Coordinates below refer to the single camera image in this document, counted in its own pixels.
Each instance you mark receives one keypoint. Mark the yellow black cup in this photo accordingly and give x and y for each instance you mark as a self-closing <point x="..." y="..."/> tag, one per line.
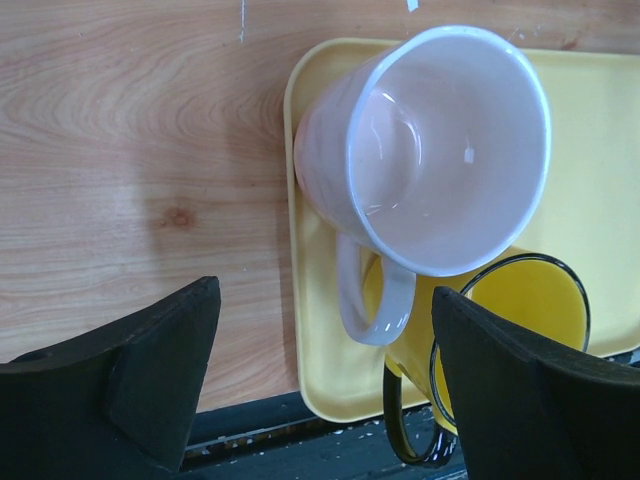
<point x="534" y="290"/>

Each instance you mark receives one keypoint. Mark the yellow plastic tray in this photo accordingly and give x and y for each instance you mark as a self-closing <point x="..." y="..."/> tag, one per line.
<point x="588" y="217"/>

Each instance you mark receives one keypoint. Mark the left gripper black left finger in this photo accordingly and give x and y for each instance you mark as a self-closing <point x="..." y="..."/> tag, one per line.
<point x="117" y="402"/>

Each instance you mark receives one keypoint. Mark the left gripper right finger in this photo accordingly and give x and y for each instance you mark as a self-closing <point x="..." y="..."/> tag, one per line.
<point x="528" y="407"/>

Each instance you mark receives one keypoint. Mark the pink cup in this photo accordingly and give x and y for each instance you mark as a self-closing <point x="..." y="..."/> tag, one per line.
<point x="430" y="159"/>

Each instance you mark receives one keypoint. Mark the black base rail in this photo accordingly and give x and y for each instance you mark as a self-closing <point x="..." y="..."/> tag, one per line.
<point x="280" y="438"/>

